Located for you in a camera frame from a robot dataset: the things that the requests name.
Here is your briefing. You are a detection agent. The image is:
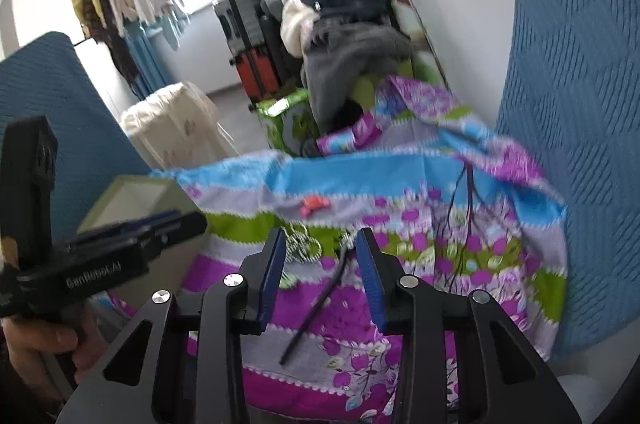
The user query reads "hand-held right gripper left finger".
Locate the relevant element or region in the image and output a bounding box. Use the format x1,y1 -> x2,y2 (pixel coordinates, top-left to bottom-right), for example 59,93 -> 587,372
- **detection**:
55,226 -> 288,424

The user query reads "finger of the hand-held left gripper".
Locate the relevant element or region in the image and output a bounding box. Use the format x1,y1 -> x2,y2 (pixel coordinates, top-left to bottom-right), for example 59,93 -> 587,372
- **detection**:
132,211 -> 208,252
65,209 -> 183,246

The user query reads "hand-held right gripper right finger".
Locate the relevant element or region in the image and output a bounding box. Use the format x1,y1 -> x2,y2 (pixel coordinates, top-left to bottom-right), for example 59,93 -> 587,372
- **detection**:
354,226 -> 563,424

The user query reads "grey-green cardboard box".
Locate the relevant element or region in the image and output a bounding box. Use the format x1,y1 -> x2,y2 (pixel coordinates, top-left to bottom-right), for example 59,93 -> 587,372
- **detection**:
77,174 -> 203,255

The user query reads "silver chain necklace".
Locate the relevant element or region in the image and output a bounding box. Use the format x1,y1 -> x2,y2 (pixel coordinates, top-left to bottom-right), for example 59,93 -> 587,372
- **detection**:
281,226 -> 324,263

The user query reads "black hair stick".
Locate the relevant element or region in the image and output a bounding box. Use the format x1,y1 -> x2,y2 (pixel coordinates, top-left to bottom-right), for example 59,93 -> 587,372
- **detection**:
279,253 -> 352,365

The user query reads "person's left hand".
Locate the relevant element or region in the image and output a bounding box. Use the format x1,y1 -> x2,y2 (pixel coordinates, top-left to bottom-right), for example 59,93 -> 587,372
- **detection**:
2,299 -> 108,386

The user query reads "floral printed blanket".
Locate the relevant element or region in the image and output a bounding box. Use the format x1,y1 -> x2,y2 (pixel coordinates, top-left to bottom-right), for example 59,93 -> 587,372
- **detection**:
107,74 -> 569,424

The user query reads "cream covered furniture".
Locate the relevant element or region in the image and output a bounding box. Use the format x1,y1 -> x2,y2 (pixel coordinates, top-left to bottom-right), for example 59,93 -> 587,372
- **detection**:
120,83 -> 239,171

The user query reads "narrow blue quilted cushion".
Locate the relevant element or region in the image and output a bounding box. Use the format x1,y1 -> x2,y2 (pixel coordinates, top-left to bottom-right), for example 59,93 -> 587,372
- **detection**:
0,31 -> 152,250

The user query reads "green printed carton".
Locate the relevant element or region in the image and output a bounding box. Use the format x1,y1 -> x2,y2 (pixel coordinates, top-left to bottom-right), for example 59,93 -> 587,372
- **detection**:
255,88 -> 322,156

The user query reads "blue curtain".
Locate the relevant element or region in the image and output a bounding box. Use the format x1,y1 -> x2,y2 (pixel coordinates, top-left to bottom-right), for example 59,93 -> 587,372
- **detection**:
121,18 -> 177,101

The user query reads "red suitcase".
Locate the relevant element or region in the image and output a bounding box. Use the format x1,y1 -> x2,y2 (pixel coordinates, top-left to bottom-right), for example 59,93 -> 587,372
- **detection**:
230,46 -> 282,103

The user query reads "dark patterned hanging garment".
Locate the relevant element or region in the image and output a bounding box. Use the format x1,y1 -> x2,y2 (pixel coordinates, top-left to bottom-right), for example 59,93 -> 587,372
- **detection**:
82,0 -> 142,86

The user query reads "light blue hanging garment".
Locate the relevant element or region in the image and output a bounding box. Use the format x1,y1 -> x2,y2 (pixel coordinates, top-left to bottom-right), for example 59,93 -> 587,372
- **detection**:
156,10 -> 192,51

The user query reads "black suitcase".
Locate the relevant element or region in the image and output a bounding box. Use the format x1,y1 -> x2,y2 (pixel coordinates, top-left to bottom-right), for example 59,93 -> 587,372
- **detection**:
259,14 -> 302,91

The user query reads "grey suitcase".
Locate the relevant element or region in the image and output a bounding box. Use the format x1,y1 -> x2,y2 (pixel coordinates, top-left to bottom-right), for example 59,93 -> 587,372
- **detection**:
212,0 -> 267,56

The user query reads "grey fleece garment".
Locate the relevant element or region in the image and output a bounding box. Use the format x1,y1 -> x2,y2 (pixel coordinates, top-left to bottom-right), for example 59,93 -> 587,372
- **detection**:
300,21 -> 417,133

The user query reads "white fluffy garment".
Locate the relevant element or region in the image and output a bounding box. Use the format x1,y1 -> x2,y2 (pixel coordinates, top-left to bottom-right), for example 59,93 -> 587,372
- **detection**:
279,0 -> 319,58

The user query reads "wide blue quilted cushion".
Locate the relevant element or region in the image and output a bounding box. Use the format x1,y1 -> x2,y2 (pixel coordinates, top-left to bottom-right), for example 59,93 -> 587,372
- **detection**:
492,0 -> 640,361

